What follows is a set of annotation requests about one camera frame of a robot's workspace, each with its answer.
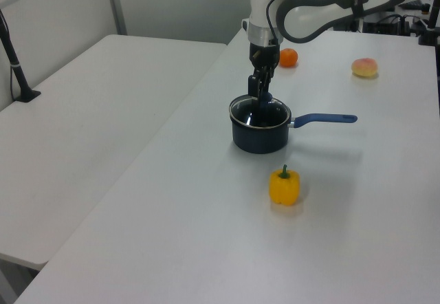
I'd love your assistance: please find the yellow bell pepper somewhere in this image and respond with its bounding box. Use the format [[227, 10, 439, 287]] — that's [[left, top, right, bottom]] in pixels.
[[268, 164, 301, 207]]

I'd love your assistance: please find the pink yellow peach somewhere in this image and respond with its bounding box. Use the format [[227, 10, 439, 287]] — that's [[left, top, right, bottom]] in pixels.
[[350, 57, 380, 78]]

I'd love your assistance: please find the black electronic equipment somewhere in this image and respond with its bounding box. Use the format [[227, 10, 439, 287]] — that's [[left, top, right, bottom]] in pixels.
[[362, 13, 419, 37]]

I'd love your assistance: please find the dark saucepan with blue handle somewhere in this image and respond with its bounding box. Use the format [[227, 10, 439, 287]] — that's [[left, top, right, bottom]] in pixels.
[[229, 94, 359, 155]]

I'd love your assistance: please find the orange mandarin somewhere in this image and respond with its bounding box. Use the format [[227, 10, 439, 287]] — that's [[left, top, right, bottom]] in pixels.
[[278, 47, 299, 68]]

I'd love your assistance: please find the glass lid with blue knob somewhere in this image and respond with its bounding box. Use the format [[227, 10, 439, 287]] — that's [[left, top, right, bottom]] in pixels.
[[229, 91, 290, 130]]

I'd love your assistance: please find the white side table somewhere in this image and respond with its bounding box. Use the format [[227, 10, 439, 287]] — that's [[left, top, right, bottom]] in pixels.
[[0, 34, 228, 272]]

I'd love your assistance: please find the black camera pole, white band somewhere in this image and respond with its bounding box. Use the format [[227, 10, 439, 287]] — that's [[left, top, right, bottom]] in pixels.
[[0, 7, 42, 104]]

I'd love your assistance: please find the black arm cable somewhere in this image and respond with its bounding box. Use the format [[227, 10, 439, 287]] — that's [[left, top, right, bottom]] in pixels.
[[265, 0, 312, 43]]

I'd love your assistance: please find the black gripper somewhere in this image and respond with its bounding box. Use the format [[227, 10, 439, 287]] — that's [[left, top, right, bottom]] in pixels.
[[247, 40, 281, 100]]

